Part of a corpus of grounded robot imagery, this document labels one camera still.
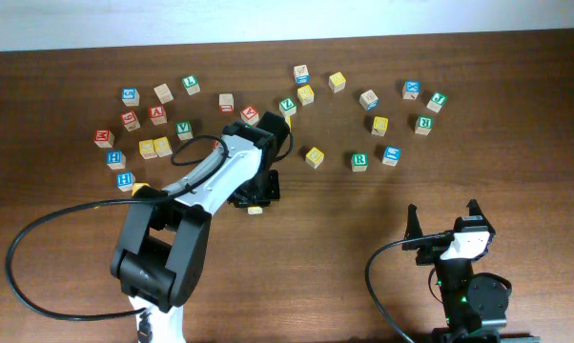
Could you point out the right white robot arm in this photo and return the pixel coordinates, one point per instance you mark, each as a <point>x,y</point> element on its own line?
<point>474,304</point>

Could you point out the yellow O block left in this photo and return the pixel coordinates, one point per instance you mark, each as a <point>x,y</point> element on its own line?
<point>137,187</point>

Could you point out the blue block far left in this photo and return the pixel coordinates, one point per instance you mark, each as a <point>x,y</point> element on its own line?
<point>130,97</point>

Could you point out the plain block right centre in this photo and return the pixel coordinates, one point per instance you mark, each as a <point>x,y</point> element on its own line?
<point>368,100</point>

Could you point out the green r block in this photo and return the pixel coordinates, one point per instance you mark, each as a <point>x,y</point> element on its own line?
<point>424,125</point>
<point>359,162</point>

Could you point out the blue h block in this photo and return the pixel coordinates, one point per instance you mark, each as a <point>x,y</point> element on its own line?
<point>116,160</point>
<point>125,181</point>

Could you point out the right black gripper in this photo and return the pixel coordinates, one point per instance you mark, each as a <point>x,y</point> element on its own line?
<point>430,252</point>

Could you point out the blue X block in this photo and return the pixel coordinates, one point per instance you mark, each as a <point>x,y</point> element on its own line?
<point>411,90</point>

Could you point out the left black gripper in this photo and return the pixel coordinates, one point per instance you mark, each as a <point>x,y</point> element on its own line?
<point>259,193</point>

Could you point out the red M block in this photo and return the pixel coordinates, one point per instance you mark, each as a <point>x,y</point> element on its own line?
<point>104,139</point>

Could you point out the red A block tilted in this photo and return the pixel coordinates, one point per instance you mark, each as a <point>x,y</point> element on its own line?
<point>249,115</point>

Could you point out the blue H block upper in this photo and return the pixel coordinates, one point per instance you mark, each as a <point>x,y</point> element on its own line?
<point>116,160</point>

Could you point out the red nine block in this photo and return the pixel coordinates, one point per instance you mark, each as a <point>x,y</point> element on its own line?
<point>130,120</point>

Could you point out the yellow O block pair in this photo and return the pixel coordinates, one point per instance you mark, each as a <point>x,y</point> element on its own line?
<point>146,149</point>

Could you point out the blue H block lower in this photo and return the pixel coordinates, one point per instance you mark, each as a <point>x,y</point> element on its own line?
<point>125,181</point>

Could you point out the green Z block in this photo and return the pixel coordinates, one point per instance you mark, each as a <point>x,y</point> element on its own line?
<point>287,107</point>

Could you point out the blue S block right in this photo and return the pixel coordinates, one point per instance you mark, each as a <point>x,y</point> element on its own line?
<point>391,156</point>

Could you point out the red A block left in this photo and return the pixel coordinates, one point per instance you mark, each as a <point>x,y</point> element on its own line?
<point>158,115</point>

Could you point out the green V block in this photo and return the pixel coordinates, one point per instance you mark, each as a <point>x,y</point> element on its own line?
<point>184,130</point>

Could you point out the yellow block centre lower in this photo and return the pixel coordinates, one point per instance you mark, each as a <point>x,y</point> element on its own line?
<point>314,157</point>

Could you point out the plain block blue side top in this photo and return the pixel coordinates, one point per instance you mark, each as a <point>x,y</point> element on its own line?
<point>301,74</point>

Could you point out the plain block red side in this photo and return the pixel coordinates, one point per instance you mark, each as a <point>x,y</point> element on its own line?
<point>226,102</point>

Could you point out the green J block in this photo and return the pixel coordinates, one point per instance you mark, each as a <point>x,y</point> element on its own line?
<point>436,102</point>

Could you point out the yellow G block pair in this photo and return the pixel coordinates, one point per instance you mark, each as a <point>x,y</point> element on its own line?
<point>162,146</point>

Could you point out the yellow C block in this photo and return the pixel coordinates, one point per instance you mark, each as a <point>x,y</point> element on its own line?
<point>254,210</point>

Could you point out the yellow block above Z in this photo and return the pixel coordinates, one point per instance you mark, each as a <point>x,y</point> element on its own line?
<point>305,95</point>

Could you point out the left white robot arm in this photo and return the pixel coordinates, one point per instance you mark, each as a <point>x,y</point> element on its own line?
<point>160,253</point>

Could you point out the green L block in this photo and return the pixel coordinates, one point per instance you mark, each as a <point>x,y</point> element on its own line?
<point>191,85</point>

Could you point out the plain wooden block left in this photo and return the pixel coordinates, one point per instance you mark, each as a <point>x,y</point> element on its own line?
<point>163,93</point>

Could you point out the yellow block top right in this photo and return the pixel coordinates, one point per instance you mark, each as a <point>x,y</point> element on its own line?
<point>337,82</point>

